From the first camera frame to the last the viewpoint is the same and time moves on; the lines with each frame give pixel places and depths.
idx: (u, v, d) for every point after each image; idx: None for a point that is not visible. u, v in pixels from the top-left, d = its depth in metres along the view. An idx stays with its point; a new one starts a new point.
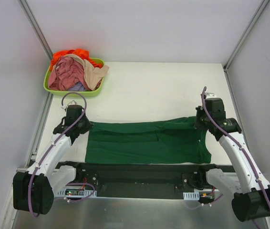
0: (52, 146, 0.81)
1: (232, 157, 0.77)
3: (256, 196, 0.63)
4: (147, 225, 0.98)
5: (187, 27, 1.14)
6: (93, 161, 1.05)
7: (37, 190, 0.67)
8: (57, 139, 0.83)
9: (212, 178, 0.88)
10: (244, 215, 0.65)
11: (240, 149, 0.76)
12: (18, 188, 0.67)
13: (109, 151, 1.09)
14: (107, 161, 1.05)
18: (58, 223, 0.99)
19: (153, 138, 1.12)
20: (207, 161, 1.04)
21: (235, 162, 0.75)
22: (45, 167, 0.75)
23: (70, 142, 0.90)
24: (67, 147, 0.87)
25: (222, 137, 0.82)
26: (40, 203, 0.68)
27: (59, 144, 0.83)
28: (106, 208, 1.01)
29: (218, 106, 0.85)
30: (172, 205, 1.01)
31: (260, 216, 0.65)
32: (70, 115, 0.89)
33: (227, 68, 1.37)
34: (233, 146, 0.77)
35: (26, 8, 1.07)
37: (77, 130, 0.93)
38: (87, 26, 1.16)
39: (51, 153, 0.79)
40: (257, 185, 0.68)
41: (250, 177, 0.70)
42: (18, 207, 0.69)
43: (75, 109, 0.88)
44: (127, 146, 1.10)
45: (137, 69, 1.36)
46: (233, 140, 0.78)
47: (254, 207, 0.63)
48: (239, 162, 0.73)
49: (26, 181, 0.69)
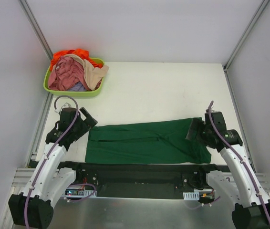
0: (45, 161, 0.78)
1: (233, 170, 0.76)
3: (255, 211, 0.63)
4: (147, 224, 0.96)
5: (187, 27, 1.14)
6: (93, 161, 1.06)
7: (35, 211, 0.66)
8: (49, 150, 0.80)
9: (213, 182, 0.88)
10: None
11: (241, 163, 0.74)
12: (15, 209, 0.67)
13: (109, 151, 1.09)
14: (108, 161, 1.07)
18: (57, 223, 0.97)
19: (153, 137, 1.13)
20: (207, 161, 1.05)
21: (236, 176, 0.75)
22: (39, 186, 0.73)
23: (65, 150, 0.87)
24: (62, 155, 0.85)
25: (223, 149, 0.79)
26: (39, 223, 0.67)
27: (53, 157, 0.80)
28: (106, 208, 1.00)
29: (218, 119, 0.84)
30: (172, 205, 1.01)
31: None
32: (64, 120, 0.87)
33: (227, 68, 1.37)
34: (234, 159, 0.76)
35: (26, 7, 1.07)
37: (72, 136, 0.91)
38: (87, 26, 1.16)
39: (45, 169, 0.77)
40: (257, 200, 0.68)
41: (250, 192, 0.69)
42: (18, 223, 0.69)
43: (69, 114, 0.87)
44: (127, 146, 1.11)
45: (137, 69, 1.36)
46: (233, 153, 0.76)
47: (253, 221, 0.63)
48: (240, 177, 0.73)
49: (22, 201, 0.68)
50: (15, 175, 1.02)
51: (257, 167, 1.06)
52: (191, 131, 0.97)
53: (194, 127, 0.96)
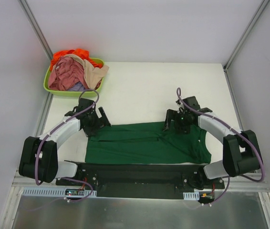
0: (63, 123, 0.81)
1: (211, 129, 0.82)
3: (232, 137, 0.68)
4: (147, 225, 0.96)
5: (187, 28, 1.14)
6: (93, 161, 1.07)
7: (47, 155, 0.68)
8: (68, 118, 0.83)
9: (212, 171, 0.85)
10: (234, 165, 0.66)
11: (212, 119, 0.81)
12: (27, 150, 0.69)
13: (109, 151, 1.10)
14: (108, 161, 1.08)
18: (57, 223, 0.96)
19: (153, 137, 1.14)
20: (207, 161, 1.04)
21: (213, 129, 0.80)
22: (56, 136, 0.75)
23: (78, 127, 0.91)
24: (74, 130, 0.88)
25: (199, 119, 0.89)
26: (45, 168, 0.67)
27: (70, 124, 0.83)
28: (106, 208, 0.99)
29: (193, 101, 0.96)
30: (172, 205, 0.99)
31: (247, 161, 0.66)
32: (82, 105, 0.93)
33: (227, 68, 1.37)
34: (207, 119, 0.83)
35: (26, 7, 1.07)
37: (85, 121, 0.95)
38: (87, 26, 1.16)
39: (61, 129, 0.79)
40: (231, 132, 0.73)
41: (224, 129, 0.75)
42: (23, 171, 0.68)
43: (88, 101, 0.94)
44: (127, 146, 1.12)
45: (137, 69, 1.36)
46: (205, 115, 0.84)
47: (234, 149, 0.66)
48: (214, 126, 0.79)
49: (35, 147, 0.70)
50: (15, 175, 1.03)
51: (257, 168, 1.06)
52: (169, 122, 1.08)
53: (170, 118, 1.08)
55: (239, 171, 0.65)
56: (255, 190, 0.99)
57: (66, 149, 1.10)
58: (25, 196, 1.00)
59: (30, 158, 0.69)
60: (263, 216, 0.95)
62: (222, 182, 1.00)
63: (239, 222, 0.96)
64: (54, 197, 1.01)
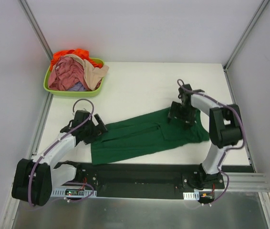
0: (57, 141, 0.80)
1: (202, 107, 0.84)
3: (217, 109, 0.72)
4: (147, 225, 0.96)
5: (187, 27, 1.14)
6: (99, 162, 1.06)
7: (39, 179, 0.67)
8: (64, 136, 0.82)
9: (207, 163, 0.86)
10: (217, 134, 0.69)
11: (204, 96, 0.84)
12: (20, 173, 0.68)
13: (115, 150, 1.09)
14: (113, 159, 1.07)
18: (57, 223, 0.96)
19: (153, 127, 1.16)
20: (206, 138, 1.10)
21: (203, 106, 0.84)
22: (49, 158, 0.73)
23: (74, 142, 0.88)
24: (70, 147, 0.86)
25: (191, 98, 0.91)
26: (37, 192, 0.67)
27: (65, 141, 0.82)
28: (106, 208, 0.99)
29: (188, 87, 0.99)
30: (172, 205, 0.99)
31: (230, 131, 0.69)
32: (77, 119, 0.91)
33: (227, 68, 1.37)
34: (198, 97, 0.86)
35: (26, 7, 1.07)
37: (82, 135, 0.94)
38: (87, 26, 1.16)
39: (55, 148, 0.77)
40: (218, 106, 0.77)
41: (212, 103, 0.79)
42: (17, 194, 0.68)
43: (83, 113, 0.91)
44: (129, 140, 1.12)
45: (137, 69, 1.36)
46: (197, 94, 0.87)
47: (218, 119, 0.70)
48: (204, 102, 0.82)
49: (29, 169, 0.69)
50: None
51: (257, 167, 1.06)
52: (171, 111, 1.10)
53: (173, 108, 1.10)
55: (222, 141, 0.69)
56: (255, 190, 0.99)
57: None
58: None
59: (24, 180, 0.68)
60: (263, 216, 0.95)
62: (223, 182, 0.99)
63: (239, 222, 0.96)
64: (54, 197, 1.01)
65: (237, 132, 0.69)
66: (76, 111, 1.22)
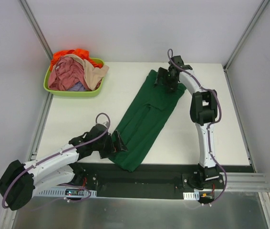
0: (58, 154, 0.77)
1: (186, 84, 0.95)
3: (199, 94, 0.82)
4: (147, 225, 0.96)
5: (187, 27, 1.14)
6: (135, 164, 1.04)
7: (19, 187, 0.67)
8: (67, 150, 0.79)
9: (201, 155, 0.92)
10: (195, 114, 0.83)
11: (191, 76, 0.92)
12: (8, 172, 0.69)
13: (140, 145, 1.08)
14: (143, 153, 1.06)
18: (57, 223, 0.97)
19: (145, 109, 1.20)
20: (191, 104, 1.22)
21: (188, 85, 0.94)
22: (39, 170, 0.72)
23: (77, 158, 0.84)
24: (71, 161, 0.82)
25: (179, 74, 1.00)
26: (14, 198, 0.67)
27: (66, 156, 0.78)
28: (106, 208, 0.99)
29: (179, 59, 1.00)
30: (172, 205, 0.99)
31: (205, 114, 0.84)
32: (91, 133, 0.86)
33: (227, 68, 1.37)
34: (185, 75, 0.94)
35: (26, 8, 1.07)
37: (91, 149, 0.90)
38: (87, 26, 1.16)
39: (52, 161, 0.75)
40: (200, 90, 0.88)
41: (195, 87, 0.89)
42: None
43: (99, 130, 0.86)
44: (139, 133, 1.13)
45: (137, 69, 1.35)
46: (185, 72, 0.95)
47: (199, 104, 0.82)
48: (189, 82, 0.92)
49: (18, 171, 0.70)
50: None
51: (257, 167, 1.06)
52: (158, 78, 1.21)
53: (160, 75, 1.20)
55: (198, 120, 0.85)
56: (255, 191, 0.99)
57: None
58: None
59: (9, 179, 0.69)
60: (263, 216, 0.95)
62: (223, 182, 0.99)
63: (239, 223, 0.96)
64: (54, 197, 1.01)
65: (211, 113, 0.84)
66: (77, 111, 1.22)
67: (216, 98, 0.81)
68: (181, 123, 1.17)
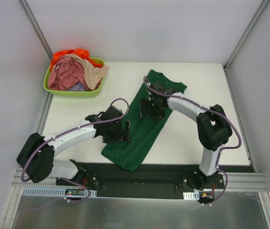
0: (76, 128, 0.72)
1: (183, 109, 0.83)
3: (204, 115, 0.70)
4: (147, 225, 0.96)
5: (187, 27, 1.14)
6: (134, 163, 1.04)
7: (40, 158, 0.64)
8: (84, 124, 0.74)
9: (205, 164, 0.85)
10: (209, 139, 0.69)
11: (182, 99, 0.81)
12: (28, 144, 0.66)
13: (140, 146, 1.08)
14: (143, 152, 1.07)
18: (57, 223, 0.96)
19: None
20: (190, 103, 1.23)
21: (184, 109, 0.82)
22: (59, 142, 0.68)
23: (93, 134, 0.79)
24: (88, 137, 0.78)
25: (170, 103, 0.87)
26: (34, 170, 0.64)
27: (84, 131, 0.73)
28: (106, 208, 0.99)
29: (158, 86, 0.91)
30: (172, 205, 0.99)
31: (221, 135, 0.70)
32: (108, 113, 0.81)
33: (227, 68, 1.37)
34: (176, 100, 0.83)
35: (26, 7, 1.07)
37: (105, 130, 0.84)
38: (87, 26, 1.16)
39: (70, 134, 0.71)
40: (202, 110, 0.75)
41: (194, 108, 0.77)
42: (19, 161, 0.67)
43: (116, 111, 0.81)
44: (139, 132, 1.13)
45: (137, 69, 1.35)
46: (173, 97, 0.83)
47: (209, 126, 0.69)
48: (185, 107, 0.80)
49: (37, 144, 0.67)
50: (15, 175, 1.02)
51: (257, 167, 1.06)
52: (142, 110, 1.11)
53: (143, 106, 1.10)
55: (214, 146, 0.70)
56: (255, 191, 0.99)
57: (65, 150, 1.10)
58: (25, 196, 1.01)
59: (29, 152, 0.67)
60: (263, 216, 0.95)
62: (223, 182, 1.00)
63: (239, 222, 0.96)
64: (54, 197, 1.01)
65: (225, 133, 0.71)
66: (77, 111, 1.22)
67: (225, 117, 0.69)
68: (182, 123, 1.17)
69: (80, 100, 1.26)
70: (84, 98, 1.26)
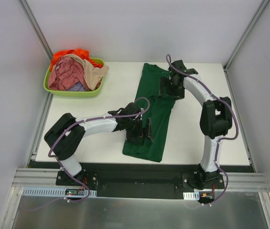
0: (101, 118, 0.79)
1: (194, 91, 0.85)
3: (211, 103, 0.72)
4: (147, 225, 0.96)
5: (187, 27, 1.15)
6: (155, 153, 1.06)
7: (70, 136, 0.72)
8: (109, 116, 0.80)
9: (205, 160, 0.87)
10: (208, 126, 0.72)
11: (197, 82, 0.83)
12: (60, 122, 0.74)
13: (156, 138, 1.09)
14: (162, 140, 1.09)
18: (57, 224, 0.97)
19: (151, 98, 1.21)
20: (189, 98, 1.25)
21: (196, 92, 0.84)
22: (87, 127, 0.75)
23: (113, 129, 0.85)
24: (109, 129, 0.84)
25: (184, 81, 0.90)
26: (63, 146, 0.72)
27: (107, 122, 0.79)
28: (106, 208, 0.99)
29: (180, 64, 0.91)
30: (172, 205, 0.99)
31: (219, 126, 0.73)
32: (128, 110, 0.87)
33: (227, 68, 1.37)
34: (192, 81, 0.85)
35: (26, 7, 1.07)
37: (125, 125, 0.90)
38: (87, 26, 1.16)
39: (97, 121, 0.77)
40: (211, 98, 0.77)
41: (205, 94, 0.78)
42: (47, 136, 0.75)
43: (135, 107, 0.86)
44: (154, 123, 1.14)
45: (137, 69, 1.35)
46: (190, 78, 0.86)
47: (212, 114, 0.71)
48: (197, 90, 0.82)
49: (68, 124, 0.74)
50: (15, 175, 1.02)
51: (257, 167, 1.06)
52: (161, 89, 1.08)
53: (162, 85, 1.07)
55: (211, 132, 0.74)
56: (255, 191, 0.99)
57: None
58: (25, 196, 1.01)
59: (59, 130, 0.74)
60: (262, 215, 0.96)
62: (223, 182, 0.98)
63: (239, 222, 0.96)
64: (54, 197, 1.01)
65: (225, 124, 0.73)
66: (77, 111, 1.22)
67: (231, 109, 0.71)
68: (186, 110, 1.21)
69: (80, 100, 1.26)
70: (84, 99, 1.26)
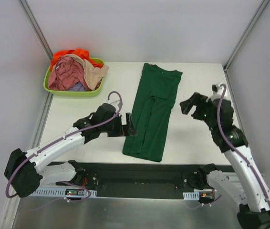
0: (61, 139, 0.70)
1: (238, 172, 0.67)
3: (266, 217, 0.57)
4: (147, 225, 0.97)
5: (187, 27, 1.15)
6: (154, 151, 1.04)
7: (23, 176, 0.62)
8: (68, 134, 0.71)
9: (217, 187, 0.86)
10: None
11: (248, 167, 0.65)
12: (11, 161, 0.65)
13: (155, 137, 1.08)
14: (161, 139, 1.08)
18: (58, 223, 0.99)
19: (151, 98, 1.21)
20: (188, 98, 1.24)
21: (243, 178, 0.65)
22: (41, 158, 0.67)
23: (82, 141, 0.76)
24: (78, 144, 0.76)
25: (226, 151, 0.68)
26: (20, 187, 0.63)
27: (69, 140, 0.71)
28: (106, 208, 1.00)
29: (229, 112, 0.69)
30: (171, 205, 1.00)
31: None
32: (98, 115, 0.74)
33: (227, 68, 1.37)
34: (241, 162, 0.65)
35: (26, 7, 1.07)
37: (98, 132, 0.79)
38: (86, 26, 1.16)
39: (55, 146, 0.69)
40: (266, 205, 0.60)
41: (259, 199, 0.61)
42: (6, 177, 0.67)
43: (106, 111, 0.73)
44: (153, 123, 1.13)
45: (137, 69, 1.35)
46: (240, 155, 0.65)
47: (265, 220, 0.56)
48: (247, 180, 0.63)
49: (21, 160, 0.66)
50: None
51: None
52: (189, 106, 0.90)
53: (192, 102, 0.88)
55: None
56: None
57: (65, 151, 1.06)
58: None
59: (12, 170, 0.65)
60: None
62: None
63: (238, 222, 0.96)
64: (54, 197, 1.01)
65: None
66: (76, 111, 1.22)
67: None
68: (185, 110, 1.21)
69: (79, 100, 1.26)
70: (84, 98, 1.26)
